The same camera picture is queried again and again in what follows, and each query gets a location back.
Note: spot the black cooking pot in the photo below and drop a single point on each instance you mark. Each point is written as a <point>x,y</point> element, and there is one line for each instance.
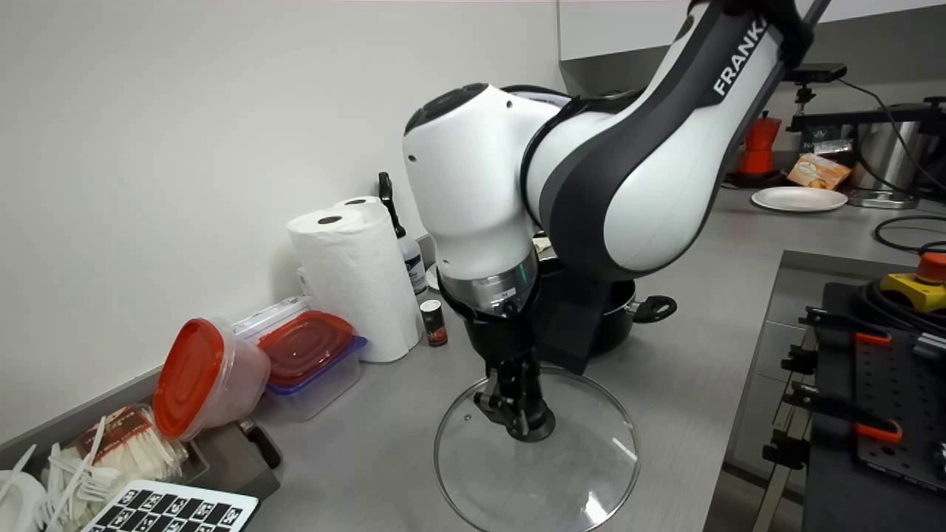
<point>638,313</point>

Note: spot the dark glass bottle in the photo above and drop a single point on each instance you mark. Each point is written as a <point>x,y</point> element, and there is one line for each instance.
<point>387,202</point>

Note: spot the black camera on stand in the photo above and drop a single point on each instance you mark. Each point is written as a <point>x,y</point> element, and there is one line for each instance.
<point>822,75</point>

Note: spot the black and white keypad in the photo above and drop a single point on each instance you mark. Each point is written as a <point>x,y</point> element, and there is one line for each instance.
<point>173,509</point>

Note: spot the white paper towel roll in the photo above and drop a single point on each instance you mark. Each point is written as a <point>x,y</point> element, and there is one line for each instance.
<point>360,206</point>
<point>355,286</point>

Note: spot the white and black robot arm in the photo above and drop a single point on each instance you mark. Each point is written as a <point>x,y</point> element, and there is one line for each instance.
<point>609,166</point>

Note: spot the white wall cabinet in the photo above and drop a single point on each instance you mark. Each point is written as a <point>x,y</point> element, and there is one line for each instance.
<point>609,24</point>

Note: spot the white dinner plate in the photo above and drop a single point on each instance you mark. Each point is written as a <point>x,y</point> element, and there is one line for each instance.
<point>798,199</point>

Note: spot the white plastic cutlery bundle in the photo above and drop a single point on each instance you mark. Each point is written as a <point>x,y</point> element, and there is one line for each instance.
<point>49,490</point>

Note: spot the black pegboard mount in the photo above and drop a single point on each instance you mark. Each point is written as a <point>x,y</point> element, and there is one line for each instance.
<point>896,395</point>

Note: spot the round container red lid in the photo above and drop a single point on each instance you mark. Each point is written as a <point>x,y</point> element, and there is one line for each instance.
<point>193,381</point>

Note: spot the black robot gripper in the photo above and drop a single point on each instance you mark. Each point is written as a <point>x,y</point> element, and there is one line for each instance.
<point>504,341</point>

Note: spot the orange snack packet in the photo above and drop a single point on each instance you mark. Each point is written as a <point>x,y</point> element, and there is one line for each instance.
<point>817,171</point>

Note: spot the rectangular container red lid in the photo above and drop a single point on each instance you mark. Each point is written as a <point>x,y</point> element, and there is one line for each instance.
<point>306,351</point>

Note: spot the red moka pot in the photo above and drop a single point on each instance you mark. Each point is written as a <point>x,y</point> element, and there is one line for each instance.
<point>761,152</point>

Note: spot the small spice jar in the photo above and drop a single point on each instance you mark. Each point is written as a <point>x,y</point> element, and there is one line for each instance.
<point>431,326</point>

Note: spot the glass pot lid black knob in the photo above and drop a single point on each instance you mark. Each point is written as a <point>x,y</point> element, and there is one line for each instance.
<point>550,474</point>

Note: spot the yellow emergency stop box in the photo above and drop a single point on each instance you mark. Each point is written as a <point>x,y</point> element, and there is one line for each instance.
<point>916,286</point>

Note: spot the grey storage box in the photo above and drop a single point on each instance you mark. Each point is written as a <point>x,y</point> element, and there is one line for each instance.
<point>230,463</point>

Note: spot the black horizontal bar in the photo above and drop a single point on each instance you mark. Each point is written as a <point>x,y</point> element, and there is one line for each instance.
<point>867,118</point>

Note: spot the brown and white packet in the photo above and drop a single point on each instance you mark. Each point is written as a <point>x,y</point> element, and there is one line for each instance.
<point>134,444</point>

